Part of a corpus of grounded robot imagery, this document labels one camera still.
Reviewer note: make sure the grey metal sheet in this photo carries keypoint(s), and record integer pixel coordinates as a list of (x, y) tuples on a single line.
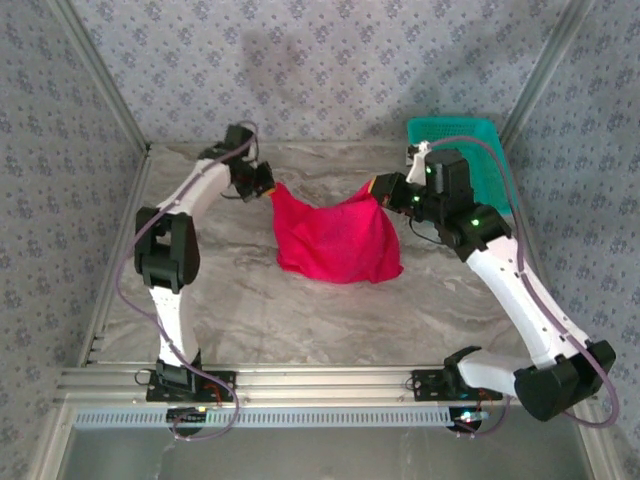
[(325, 455)]

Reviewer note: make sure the aluminium frame rail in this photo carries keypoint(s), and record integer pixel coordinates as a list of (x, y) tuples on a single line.
[(325, 385)]

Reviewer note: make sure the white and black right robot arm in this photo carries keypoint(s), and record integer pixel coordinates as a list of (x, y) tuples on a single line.
[(525, 300)]

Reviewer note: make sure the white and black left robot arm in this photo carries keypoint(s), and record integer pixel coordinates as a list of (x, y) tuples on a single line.
[(167, 250)]

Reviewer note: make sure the teal plastic basket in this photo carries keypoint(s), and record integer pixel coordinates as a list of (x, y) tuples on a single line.
[(487, 170)]

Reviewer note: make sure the red t-shirt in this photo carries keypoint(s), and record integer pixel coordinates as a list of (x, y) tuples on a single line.
[(340, 240)]

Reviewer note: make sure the aluminium corner post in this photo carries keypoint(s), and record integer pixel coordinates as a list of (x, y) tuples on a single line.
[(132, 122), (543, 75)]

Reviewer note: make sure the aluminium table side rail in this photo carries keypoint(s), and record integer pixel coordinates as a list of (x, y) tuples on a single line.
[(139, 175), (530, 240)]

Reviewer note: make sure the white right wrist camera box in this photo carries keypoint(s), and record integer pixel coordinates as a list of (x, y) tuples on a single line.
[(415, 167)]

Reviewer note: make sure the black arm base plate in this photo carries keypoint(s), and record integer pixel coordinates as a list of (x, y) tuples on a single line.
[(425, 387), (215, 376)]

